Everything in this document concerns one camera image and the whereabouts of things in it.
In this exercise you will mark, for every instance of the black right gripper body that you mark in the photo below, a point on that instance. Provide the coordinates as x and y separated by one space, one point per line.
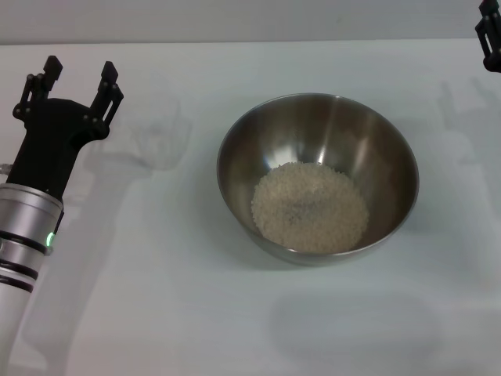
496 58

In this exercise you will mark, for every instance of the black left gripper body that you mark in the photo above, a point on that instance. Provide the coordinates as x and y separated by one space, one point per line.
47 137

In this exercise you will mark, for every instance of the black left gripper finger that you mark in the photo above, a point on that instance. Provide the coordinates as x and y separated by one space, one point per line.
109 74
52 66

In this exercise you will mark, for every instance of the stainless steel bowl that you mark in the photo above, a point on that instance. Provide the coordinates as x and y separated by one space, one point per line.
383 156

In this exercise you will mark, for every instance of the clear plastic measuring cup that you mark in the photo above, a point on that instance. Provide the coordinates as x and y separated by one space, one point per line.
162 156

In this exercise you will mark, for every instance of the white rice grains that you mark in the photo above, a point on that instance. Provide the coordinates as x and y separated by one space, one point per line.
309 211

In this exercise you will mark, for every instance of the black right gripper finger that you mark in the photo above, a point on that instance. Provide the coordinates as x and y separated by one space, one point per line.
485 27

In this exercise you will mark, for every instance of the silver and white left robot arm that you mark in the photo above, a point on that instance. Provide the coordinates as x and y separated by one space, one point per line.
23 219

